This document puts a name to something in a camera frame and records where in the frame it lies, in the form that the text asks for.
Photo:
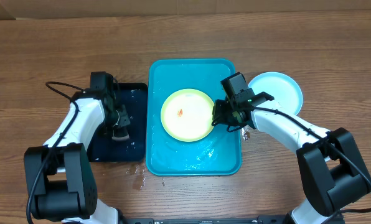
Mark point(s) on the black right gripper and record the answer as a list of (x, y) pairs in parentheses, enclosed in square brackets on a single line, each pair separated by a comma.
[(221, 119)]

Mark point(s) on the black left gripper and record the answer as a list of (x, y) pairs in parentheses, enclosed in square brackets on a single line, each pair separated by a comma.
[(125, 119)]

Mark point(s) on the green scrubbing sponge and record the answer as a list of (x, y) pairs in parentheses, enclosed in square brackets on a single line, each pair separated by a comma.
[(121, 138)]

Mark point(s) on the yellow plate with small stain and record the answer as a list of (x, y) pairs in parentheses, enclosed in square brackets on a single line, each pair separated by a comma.
[(186, 115)]

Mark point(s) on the light blue plate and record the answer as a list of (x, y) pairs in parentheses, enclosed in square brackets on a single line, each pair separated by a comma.
[(282, 87)]

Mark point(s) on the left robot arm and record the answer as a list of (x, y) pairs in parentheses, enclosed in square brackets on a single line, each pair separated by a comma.
[(60, 182)]

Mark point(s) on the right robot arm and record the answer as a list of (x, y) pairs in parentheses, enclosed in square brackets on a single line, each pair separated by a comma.
[(331, 167)]

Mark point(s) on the black rectangular tray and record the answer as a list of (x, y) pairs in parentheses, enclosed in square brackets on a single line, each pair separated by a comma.
[(104, 149)]

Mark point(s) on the teal plastic tray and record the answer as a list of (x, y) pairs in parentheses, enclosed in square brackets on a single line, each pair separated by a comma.
[(220, 152)]

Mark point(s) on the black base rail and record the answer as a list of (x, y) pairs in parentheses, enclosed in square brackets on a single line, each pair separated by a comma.
[(262, 219)]

